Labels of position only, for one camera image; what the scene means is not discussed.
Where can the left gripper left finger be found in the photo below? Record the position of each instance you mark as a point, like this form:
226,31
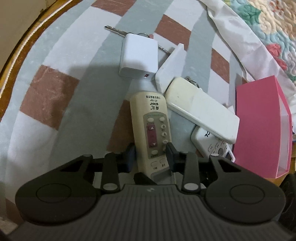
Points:
131,156

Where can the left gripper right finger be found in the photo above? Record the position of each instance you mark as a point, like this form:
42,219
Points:
174,158

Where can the white TCL remote control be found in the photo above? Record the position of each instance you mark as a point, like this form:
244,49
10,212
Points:
207,144

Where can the cream remote with red buttons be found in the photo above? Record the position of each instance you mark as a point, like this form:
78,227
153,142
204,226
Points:
151,130

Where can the white remote control back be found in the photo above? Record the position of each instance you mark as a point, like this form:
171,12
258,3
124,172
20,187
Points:
198,107

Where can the white adapter block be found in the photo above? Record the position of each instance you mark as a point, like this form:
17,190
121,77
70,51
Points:
171,68

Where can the white square charger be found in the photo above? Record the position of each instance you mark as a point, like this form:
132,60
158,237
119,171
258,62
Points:
139,57

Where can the silver keys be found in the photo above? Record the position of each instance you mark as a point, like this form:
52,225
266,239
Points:
123,34

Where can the striped grey brown rug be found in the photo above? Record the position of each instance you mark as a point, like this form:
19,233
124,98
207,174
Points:
68,98

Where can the pink cardboard box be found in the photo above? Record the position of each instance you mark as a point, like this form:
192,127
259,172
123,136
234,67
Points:
264,140

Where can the floral quilted bedspread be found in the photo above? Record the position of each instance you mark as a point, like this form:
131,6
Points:
273,22

